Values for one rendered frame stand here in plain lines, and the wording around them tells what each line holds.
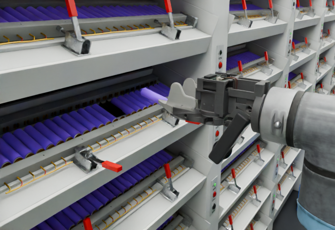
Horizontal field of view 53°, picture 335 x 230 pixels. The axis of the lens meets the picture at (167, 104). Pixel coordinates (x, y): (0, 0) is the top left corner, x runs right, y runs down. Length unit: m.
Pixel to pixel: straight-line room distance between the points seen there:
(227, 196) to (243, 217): 0.28
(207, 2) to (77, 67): 0.45
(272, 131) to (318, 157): 0.07
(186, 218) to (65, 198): 0.58
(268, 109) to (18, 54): 0.37
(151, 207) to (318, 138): 0.46
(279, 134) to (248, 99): 0.08
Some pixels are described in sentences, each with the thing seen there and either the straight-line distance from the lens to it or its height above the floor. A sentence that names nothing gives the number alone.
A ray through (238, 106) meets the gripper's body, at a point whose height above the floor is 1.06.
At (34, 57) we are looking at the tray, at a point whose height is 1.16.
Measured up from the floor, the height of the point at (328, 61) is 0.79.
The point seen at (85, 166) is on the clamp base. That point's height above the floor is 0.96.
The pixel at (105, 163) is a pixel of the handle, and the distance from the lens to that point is 0.57.
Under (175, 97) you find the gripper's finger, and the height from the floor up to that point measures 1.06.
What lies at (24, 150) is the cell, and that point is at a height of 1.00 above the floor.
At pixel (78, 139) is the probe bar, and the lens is 0.63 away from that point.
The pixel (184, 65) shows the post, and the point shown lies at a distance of 0.94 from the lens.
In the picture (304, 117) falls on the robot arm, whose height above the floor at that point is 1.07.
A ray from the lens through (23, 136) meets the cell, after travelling 0.63.
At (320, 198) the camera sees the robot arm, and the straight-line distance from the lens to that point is 0.57.
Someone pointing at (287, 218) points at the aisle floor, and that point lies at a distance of 2.25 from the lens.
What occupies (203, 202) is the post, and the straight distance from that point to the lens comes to 1.06.
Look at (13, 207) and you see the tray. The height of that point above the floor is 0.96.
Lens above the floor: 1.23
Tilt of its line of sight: 17 degrees down
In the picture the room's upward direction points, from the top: straight up
